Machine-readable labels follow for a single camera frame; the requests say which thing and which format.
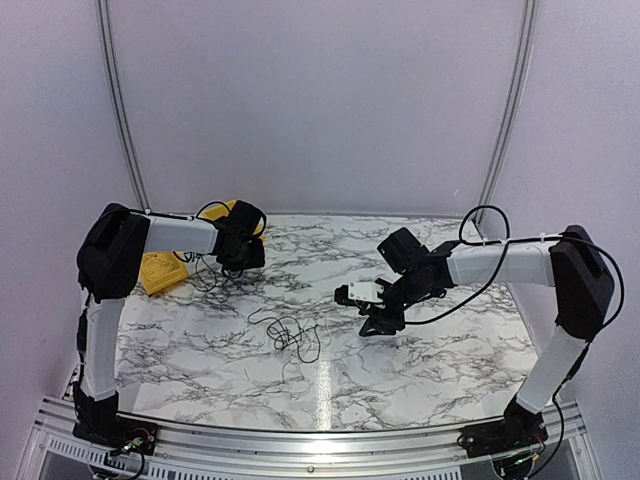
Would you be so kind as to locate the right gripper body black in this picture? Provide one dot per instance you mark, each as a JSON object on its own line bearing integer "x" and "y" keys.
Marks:
{"x": 396, "y": 321}

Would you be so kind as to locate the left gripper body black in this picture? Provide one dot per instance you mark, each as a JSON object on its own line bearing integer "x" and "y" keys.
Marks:
{"x": 247, "y": 258}

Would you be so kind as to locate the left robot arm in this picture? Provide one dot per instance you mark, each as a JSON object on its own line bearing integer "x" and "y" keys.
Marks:
{"x": 109, "y": 262}

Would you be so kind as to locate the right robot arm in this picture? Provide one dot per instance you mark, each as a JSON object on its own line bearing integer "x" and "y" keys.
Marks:
{"x": 585, "y": 280}

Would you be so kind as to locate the yellow bin far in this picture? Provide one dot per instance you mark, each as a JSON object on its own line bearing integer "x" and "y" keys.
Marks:
{"x": 220, "y": 212}

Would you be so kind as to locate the yellow bin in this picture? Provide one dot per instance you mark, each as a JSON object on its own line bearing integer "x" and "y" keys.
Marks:
{"x": 220, "y": 212}
{"x": 161, "y": 270}

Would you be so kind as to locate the yellow bin near left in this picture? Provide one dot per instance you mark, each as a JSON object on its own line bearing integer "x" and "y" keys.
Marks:
{"x": 161, "y": 270}

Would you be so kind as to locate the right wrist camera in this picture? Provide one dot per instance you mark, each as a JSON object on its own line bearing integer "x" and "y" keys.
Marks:
{"x": 360, "y": 294}

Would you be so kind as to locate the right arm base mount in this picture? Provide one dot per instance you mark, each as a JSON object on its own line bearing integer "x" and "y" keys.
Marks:
{"x": 503, "y": 435}

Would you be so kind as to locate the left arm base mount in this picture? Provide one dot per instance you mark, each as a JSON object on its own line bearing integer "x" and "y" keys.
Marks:
{"x": 115, "y": 431}

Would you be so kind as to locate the aluminium front rail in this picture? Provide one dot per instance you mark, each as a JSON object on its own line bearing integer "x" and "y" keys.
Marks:
{"x": 190, "y": 451}

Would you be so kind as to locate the right corner aluminium post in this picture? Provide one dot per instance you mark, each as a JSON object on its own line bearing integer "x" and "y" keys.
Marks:
{"x": 515, "y": 94}

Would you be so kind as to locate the corner aluminium post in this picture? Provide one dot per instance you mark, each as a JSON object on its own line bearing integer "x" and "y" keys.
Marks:
{"x": 515, "y": 94}
{"x": 117, "y": 98}

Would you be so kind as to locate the left corner aluminium post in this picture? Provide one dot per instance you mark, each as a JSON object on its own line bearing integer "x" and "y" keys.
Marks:
{"x": 117, "y": 98}

